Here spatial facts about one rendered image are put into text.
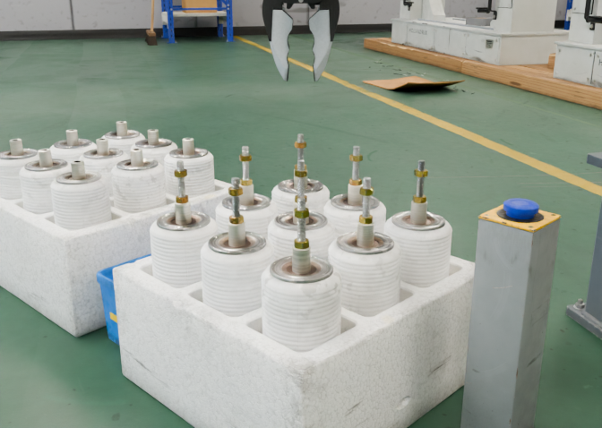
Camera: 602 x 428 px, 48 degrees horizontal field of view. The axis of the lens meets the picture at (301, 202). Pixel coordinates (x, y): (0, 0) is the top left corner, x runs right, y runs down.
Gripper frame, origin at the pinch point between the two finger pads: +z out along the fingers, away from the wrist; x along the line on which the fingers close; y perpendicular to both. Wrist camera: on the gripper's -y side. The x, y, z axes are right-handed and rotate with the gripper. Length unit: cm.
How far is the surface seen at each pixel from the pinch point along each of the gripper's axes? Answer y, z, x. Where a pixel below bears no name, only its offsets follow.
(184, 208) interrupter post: -0.7, 18.8, 16.3
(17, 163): 33, 22, 54
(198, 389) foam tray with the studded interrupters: -13.7, 39.5, 13.2
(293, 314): -20.6, 24.8, 0.5
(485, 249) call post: -15.0, 18.9, -22.1
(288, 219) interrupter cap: 1.0, 21.1, 1.9
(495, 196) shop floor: 91, 46, -53
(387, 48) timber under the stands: 459, 42, -61
